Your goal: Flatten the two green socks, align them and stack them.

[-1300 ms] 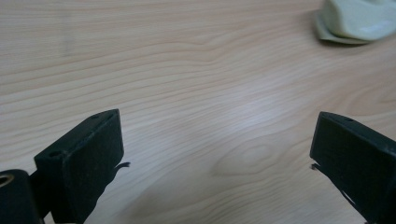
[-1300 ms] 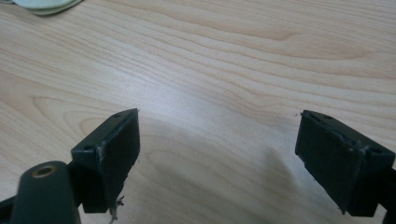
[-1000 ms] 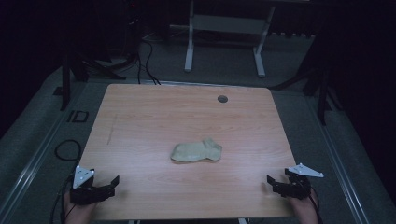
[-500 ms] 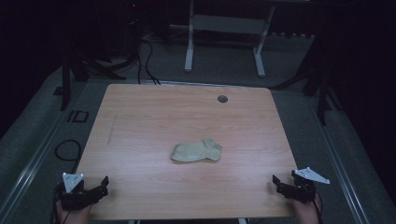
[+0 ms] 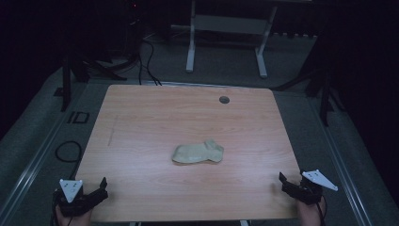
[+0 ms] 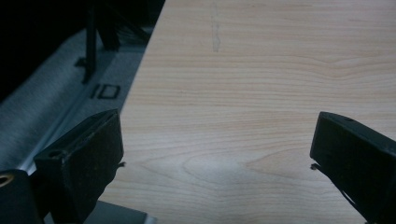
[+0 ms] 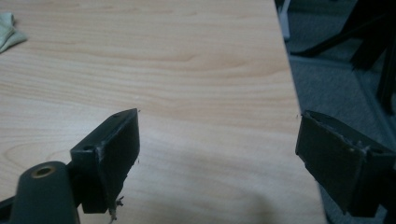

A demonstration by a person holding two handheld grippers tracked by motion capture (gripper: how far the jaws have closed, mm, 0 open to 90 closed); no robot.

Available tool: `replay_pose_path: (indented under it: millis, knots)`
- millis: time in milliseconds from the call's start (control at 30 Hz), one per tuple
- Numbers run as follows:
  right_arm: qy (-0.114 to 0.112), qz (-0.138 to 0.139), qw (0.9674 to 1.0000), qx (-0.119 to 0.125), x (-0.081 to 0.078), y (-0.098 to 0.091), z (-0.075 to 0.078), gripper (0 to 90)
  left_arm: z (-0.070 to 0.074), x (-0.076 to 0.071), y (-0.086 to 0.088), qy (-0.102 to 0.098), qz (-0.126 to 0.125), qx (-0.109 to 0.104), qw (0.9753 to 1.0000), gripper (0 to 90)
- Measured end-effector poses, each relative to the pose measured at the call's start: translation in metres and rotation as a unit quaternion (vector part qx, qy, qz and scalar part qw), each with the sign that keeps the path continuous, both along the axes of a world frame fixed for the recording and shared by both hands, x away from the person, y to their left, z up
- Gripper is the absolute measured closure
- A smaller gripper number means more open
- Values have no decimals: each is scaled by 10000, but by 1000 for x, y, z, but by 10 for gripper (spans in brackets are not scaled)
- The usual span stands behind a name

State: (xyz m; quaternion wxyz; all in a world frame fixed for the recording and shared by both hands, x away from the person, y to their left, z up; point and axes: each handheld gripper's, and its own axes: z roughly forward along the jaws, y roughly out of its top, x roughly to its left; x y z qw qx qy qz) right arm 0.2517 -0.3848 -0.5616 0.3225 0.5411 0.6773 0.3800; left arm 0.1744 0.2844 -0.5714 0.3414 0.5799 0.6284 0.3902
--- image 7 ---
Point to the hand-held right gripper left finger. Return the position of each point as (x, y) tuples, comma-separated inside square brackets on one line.
[(107, 161)]

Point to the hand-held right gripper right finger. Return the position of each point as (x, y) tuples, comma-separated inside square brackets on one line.
[(336, 161)]

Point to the beige cloth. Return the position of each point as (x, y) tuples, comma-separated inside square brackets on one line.
[(7, 32)]

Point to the white metal desk frame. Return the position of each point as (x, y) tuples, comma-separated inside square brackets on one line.
[(284, 18)]

